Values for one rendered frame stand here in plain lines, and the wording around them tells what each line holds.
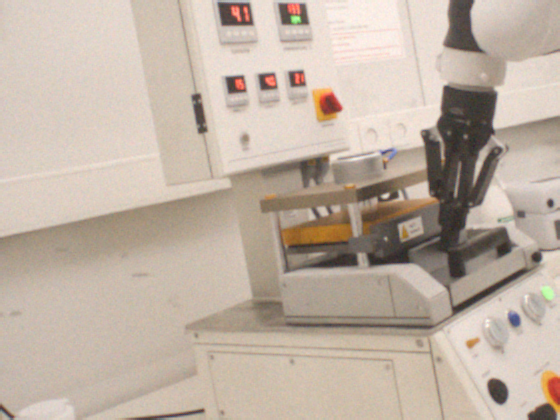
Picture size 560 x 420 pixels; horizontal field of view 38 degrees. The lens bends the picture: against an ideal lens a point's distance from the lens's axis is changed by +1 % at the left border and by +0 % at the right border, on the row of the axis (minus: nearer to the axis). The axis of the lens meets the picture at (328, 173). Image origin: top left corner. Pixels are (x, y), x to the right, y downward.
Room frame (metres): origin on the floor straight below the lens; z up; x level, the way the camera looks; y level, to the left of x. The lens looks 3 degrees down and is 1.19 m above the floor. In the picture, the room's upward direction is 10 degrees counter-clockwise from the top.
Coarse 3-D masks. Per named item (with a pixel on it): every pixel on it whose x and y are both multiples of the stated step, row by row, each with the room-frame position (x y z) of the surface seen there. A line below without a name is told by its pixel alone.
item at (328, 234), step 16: (368, 208) 1.22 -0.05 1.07; (384, 208) 1.24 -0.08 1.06; (400, 208) 1.20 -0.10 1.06; (416, 208) 1.19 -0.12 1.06; (304, 224) 1.22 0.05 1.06; (320, 224) 1.18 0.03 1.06; (336, 224) 1.15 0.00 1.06; (368, 224) 1.11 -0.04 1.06; (288, 240) 1.21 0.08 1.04; (304, 240) 1.19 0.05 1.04; (320, 240) 1.17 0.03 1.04; (336, 240) 1.15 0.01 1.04
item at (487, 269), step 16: (432, 240) 1.16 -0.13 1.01; (464, 240) 1.21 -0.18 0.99; (416, 256) 1.11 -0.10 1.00; (432, 256) 1.14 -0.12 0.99; (480, 256) 1.18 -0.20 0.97; (496, 256) 1.16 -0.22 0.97; (512, 256) 1.17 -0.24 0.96; (432, 272) 1.13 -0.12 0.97; (448, 272) 1.11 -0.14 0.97; (480, 272) 1.09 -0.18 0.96; (496, 272) 1.13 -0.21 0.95; (512, 272) 1.16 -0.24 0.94; (448, 288) 1.03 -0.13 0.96; (464, 288) 1.06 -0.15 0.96; (480, 288) 1.09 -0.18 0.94
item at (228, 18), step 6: (222, 6) 1.24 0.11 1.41; (228, 6) 1.25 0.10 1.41; (234, 6) 1.26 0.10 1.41; (240, 6) 1.27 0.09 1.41; (246, 6) 1.28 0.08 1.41; (228, 12) 1.24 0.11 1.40; (234, 12) 1.25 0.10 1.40; (240, 12) 1.26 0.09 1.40; (246, 12) 1.28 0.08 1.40; (228, 18) 1.24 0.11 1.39; (234, 18) 1.25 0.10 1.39; (240, 18) 1.26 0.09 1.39; (246, 18) 1.27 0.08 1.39
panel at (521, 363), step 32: (512, 288) 1.15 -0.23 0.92; (480, 320) 1.06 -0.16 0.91; (544, 320) 1.15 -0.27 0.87; (480, 352) 1.02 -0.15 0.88; (512, 352) 1.06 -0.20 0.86; (544, 352) 1.11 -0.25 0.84; (480, 384) 0.98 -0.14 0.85; (512, 384) 1.02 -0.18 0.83; (544, 384) 1.06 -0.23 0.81; (512, 416) 0.99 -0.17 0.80
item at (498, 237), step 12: (492, 228) 1.16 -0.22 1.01; (504, 228) 1.17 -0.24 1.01; (468, 240) 1.10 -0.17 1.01; (480, 240) 1.11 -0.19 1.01; (492, 240) 1.13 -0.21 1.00; (504, 240) 1.16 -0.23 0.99; (456, 252) 1.06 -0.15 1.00; (468, 252) 1.08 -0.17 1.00; (480, 252) 1.10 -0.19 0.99; (504, 252) 1.17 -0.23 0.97; (456, 264) 1.06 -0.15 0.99; (456, 276) 1.06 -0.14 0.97
